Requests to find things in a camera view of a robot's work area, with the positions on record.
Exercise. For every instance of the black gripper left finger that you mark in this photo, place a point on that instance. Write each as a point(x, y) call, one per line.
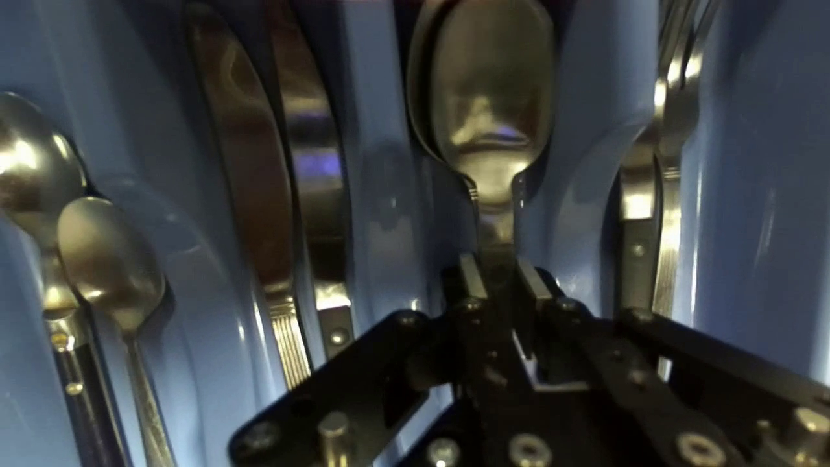
point(345, 390)

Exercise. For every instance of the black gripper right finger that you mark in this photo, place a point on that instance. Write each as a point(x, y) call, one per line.
point(691, 390)

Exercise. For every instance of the large silver spoon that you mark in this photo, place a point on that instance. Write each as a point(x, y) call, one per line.
point(493, 87)

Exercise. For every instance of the blue plastic cutlery tray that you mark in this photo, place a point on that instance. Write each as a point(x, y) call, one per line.
point(380, 172)

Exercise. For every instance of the silver teaspoon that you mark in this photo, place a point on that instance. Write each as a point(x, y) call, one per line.
point(106, 260)
point(35, 164)

